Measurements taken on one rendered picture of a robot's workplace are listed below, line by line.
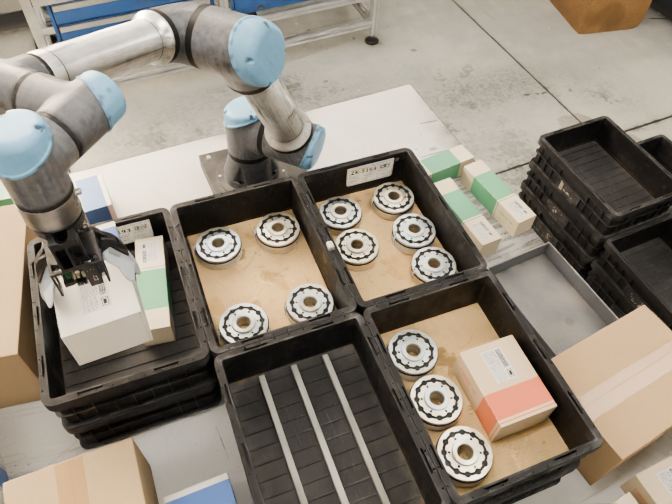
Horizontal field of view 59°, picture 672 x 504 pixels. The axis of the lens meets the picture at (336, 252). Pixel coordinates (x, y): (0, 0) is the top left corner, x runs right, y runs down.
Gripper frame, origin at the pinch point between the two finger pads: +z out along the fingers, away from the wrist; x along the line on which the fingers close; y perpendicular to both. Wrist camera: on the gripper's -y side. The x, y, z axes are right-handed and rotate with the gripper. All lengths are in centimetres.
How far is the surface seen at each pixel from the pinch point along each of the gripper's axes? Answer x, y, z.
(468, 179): 98, -25, 38
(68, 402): -11.3, 8.9, 18.3
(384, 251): 60, -5, 28
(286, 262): 37.6, -11.3, 28.1
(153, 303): 7.2, -8.0, 22.0
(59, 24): 4, -197, 68
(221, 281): 22.3, -12.0, 28.1
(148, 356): 3.0, -0.2, 28.1
